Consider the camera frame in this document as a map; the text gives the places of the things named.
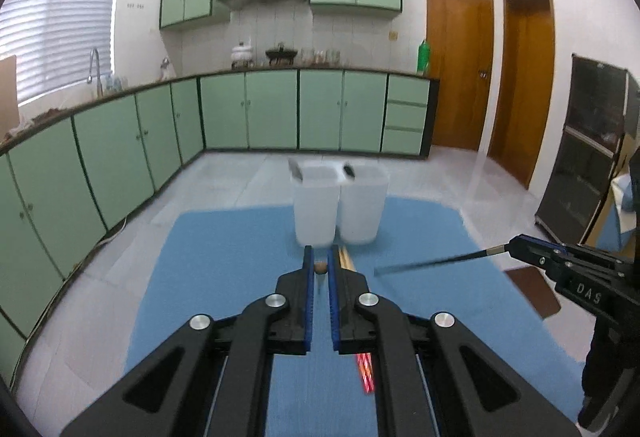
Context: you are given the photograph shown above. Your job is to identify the cardboard sheet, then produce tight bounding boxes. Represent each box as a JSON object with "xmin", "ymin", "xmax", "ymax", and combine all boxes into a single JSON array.
[{"xmin": 0, "ymin": 56, "xmax": 21, "ymax": 132}]

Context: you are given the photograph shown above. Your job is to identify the black stove with wok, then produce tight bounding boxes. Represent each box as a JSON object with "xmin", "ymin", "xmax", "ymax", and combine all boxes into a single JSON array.
[{"xmin": 265, "ymin": 44, "xmax": 296, "ymax": 68}]

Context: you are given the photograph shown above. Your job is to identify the row of glass jars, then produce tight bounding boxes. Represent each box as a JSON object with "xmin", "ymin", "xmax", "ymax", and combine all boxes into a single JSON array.
[{"xmin": 300, "ymin": 48, "xmax": 343, "ymax": 66}]

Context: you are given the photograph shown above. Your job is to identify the black chopstick with silver tip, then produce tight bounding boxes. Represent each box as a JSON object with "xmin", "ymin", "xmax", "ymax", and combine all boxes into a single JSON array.
[{"xmin": 373, "ymin": 244, "xmax": 512, "ymax": 277}]

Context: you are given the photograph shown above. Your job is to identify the dark glass cabinet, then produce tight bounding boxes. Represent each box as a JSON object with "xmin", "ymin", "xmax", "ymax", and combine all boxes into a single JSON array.
[{"xmin": 534, "ymin": 53, "xmax": 640, "ymax": 248}]

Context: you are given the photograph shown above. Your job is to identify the white window blinds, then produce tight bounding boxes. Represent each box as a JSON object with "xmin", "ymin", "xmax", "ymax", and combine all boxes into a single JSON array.
[{"xmin": 0, "ymin": 0, "xmax": 128, "ymax": 108}]

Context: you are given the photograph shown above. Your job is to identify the green base cabinet run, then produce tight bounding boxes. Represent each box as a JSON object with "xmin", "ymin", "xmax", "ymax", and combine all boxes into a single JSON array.
[{"xmin": 0, "ymin": 67, "xmax": 441, "ymax": 383}]

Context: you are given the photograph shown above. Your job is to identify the wooden door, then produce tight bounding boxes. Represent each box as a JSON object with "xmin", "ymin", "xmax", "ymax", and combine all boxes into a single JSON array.
[
  {"xmin": 487, "ymin": 0, "xmax": 556, "ymax": 190},
  {"xmin": 425, "ymin": 0, "xmax": 496, "ymax": 152}
]

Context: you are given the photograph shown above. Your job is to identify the white pot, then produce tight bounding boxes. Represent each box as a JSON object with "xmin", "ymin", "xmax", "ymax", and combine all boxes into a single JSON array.
[{"xmin": 231, "ymin": 39, "xmax": 256, "ymax": 68}]

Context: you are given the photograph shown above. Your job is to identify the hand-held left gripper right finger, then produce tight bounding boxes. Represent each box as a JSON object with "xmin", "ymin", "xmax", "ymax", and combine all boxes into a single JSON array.
[{"xmin": 327, "ymin": 244, "xmax": 583, "ymax": 437}]

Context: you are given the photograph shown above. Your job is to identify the white double utensil holder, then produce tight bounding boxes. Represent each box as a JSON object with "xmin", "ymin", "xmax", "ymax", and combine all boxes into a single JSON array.
[{"xmin": 290, "ymin": 159, "xmax": 391, "ymax": 246}]

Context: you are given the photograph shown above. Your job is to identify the metal kitchen faucet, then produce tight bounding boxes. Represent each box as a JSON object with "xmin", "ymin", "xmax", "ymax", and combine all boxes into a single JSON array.
[{"xmin": 87, "ymin": 48, "xmax": 103, "ymax": 98}]

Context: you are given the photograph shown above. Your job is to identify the blue table mat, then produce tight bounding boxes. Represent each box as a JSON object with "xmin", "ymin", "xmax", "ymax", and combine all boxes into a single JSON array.
[{"xmin": 125, "ymin": 197, "xmax": 586, "ymax": 437}]

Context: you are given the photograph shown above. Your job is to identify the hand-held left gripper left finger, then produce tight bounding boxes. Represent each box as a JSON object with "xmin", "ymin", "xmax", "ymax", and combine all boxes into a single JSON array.
[{"xmin": 60, "ymin": 244, "xmax": 316, "ymax": 437}]

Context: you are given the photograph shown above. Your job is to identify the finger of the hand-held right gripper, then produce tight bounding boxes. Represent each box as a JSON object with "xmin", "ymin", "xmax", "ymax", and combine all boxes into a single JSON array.
[
  {"xmin": 515, "ymin": 234, "xmax": 583, "ymax": 255},
  {"xmin": 505, "ymin": 243, "xmax": 563, "ymax": 274}
]

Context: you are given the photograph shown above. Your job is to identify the green plastic bottle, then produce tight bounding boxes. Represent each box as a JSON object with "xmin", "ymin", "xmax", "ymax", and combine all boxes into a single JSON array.
[{"xmin": 416, "ymin": 39, "xmax": 432, "ymax": 75}]

